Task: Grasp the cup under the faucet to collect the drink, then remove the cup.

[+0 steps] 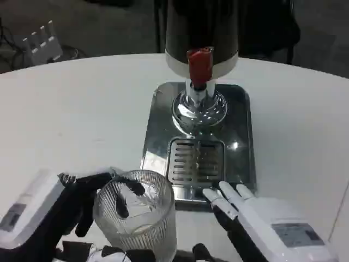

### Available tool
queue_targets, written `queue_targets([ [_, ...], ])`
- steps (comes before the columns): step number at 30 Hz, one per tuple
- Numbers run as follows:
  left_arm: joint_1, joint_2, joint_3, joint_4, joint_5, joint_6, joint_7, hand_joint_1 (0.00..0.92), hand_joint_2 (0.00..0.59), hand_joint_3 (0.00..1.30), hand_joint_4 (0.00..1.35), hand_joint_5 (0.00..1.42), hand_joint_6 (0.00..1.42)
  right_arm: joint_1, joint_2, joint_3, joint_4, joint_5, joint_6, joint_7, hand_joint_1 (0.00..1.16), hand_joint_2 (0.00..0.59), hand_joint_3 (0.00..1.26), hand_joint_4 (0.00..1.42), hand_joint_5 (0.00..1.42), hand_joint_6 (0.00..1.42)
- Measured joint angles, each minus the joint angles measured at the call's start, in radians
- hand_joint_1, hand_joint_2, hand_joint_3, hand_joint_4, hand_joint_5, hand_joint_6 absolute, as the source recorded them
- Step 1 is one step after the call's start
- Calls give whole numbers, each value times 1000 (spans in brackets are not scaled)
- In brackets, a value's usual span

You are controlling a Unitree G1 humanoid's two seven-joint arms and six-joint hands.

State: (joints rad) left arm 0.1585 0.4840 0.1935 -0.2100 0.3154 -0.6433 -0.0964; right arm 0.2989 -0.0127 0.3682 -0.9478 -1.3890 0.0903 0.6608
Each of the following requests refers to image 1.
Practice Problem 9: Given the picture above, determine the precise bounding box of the black cable bundle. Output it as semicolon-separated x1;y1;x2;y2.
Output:
0;16;29;74

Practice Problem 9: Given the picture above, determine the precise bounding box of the red dispenser tap handle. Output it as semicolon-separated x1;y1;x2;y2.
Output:
186;46;214;86

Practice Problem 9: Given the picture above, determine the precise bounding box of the steel drip tray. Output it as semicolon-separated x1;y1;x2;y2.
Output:
139;80;257;211

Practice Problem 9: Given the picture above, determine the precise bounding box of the black drink dispenser chrome stand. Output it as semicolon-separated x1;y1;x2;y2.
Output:
164;0;240;138

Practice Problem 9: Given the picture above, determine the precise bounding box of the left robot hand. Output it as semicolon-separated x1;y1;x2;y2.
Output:
0;166;175;262

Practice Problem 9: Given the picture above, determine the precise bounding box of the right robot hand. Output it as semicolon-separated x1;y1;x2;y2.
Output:
191;181;339;262

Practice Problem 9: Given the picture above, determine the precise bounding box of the black chair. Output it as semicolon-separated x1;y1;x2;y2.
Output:
237;0;301;66

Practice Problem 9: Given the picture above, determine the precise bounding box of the clear ribbed glass cup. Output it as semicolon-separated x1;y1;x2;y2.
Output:
92;169;177;254

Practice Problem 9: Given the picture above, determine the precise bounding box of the steel slotted drip grate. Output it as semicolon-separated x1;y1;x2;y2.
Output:
167;137;226;184

